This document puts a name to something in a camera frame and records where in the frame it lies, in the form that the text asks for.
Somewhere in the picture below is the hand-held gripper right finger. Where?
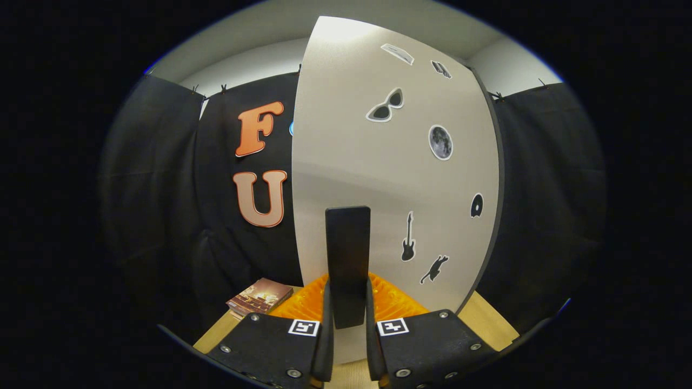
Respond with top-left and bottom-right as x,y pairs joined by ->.
365,272 -> 498,389

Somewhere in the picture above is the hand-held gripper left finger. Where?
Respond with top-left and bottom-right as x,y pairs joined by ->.
207,273 -> 335,389

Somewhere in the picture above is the beige shoe cabinet door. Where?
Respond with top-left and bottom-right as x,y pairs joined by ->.
291,15 -> 501,364

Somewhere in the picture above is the brown book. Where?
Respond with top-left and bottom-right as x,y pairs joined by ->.
226,278 -> 294,317

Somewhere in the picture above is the black backdrop cloth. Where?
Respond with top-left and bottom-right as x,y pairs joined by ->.
97,73 -> 606,346

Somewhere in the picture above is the row of black cloth clips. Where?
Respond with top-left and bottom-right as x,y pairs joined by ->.
189,64 -> 548,103

